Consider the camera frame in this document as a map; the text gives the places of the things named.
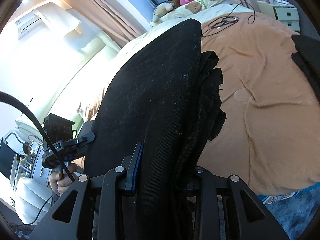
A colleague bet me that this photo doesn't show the white nightstand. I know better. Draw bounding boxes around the white nightstand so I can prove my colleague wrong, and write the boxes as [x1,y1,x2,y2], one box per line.
[257,0,300,32]

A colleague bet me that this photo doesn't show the blue rug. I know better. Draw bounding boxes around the blue rug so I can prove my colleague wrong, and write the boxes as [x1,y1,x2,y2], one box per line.
[260,187,320,240]

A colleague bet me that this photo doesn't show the white air conditioner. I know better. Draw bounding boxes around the white air conditioner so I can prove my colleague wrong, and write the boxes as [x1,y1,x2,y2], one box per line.
[16,14,42,37]

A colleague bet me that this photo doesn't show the black cloth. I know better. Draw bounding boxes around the black cloth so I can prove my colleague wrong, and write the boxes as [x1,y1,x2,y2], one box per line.
[291,34,320,90]

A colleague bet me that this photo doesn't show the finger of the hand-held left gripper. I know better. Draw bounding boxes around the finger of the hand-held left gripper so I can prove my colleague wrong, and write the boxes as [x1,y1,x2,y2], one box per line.
[60,121,97,160]

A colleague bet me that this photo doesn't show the cream bed sheet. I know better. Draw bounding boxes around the cream bed sheet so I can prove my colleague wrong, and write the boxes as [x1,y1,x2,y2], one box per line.
[110,1,254,63]

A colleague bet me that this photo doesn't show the bear print pillow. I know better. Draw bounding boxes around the bear print pillow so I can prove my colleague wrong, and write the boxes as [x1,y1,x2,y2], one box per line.
[159,0,229,22]

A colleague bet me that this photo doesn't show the black pants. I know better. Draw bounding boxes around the black pants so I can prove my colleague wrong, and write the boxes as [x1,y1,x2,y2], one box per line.
[84,19,227,240]

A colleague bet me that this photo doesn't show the person's left hand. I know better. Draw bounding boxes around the person's left hand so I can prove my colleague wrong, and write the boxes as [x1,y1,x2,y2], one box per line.
[49,164,78,198]

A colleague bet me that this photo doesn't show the cluttered desk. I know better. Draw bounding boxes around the cluttered desk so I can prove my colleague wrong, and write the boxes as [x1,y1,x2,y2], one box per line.
[15,141,45,178]

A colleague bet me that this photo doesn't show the orange fleece blanket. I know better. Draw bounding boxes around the orange fleece blanket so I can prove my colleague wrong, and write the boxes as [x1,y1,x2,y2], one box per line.
[76,10,320,197]

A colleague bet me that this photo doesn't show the thin black floor cable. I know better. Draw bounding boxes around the thin black floor cable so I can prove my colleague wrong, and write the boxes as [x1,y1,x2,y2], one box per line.
[10,195,54,227]

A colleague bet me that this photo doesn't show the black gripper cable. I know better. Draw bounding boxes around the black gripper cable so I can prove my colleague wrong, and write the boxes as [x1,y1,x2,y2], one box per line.
[0,91,77,183]

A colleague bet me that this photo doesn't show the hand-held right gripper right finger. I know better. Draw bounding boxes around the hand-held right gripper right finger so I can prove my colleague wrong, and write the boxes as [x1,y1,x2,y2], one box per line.
[186,166,290,240]

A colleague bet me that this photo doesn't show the blue patterned bed sheet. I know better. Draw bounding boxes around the blue patterned bed sheet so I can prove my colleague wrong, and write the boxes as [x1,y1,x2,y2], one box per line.
[257,190,300,204]

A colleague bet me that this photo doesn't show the black cables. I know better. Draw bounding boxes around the black cables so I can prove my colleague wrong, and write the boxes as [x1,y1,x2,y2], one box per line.
[201,2,257,37]

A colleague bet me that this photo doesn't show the white leather chair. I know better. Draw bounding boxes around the white leather chair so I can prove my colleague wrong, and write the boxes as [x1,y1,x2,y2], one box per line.
[10,176,54,225]

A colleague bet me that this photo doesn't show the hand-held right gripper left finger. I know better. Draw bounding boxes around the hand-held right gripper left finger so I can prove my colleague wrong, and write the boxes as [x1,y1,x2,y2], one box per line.
[29,142,145,240]

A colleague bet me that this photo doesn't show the white plush bear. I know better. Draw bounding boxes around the white plush bear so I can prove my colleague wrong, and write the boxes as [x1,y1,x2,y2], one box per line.
[150,2,175,28]

